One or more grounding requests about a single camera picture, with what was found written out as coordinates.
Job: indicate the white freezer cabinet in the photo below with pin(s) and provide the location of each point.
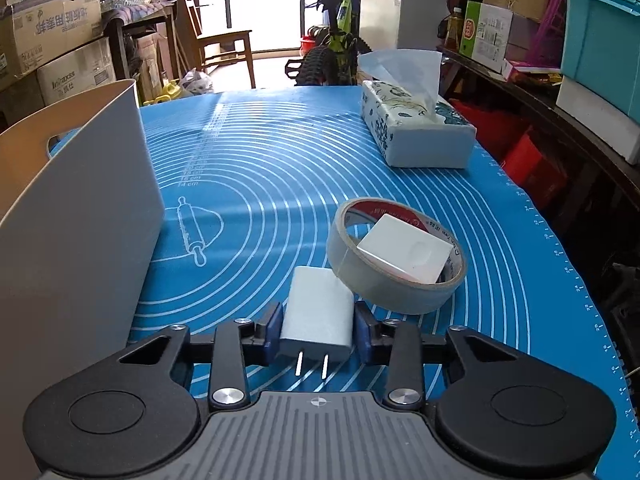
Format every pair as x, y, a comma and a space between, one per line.
401, 24

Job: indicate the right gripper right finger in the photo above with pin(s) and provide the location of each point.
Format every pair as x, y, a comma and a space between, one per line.
493, 408

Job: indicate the yellow jug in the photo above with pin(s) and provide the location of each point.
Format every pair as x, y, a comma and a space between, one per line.
170, 92

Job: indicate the wooden chair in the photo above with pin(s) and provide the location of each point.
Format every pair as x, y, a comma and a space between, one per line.
202, 51

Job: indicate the green white carton box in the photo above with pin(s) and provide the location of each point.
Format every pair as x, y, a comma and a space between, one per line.
485, 34

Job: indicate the white box inside tape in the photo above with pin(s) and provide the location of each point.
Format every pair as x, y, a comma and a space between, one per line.
405, 251

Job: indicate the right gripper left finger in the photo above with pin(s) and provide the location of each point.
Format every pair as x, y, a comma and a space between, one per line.
142, 406

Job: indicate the grey tape roll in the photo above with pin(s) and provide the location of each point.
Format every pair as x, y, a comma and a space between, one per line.
352, 221

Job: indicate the teal plastic storage box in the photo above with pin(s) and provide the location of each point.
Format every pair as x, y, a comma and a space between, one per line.
601, 50

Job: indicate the white charger plug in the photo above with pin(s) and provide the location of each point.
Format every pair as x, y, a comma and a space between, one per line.
318, 319

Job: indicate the green black bicycle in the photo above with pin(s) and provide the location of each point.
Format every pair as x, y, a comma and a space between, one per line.
332, 59

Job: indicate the red bucket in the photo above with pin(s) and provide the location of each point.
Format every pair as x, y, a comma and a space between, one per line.
307, 43

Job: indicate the upper cardboard box left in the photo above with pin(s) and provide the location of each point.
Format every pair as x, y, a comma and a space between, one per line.
34, 32

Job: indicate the floral tissue box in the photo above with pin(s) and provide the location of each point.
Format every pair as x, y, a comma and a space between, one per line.
412, 125

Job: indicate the beige plastic storage bin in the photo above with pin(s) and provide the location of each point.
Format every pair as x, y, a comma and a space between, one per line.
80, 216

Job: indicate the cardboard box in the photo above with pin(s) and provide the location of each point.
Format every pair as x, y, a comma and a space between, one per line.
84, 68
34, 32

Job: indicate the lower cardboard box left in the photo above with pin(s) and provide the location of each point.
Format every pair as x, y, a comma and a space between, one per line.
84, 68

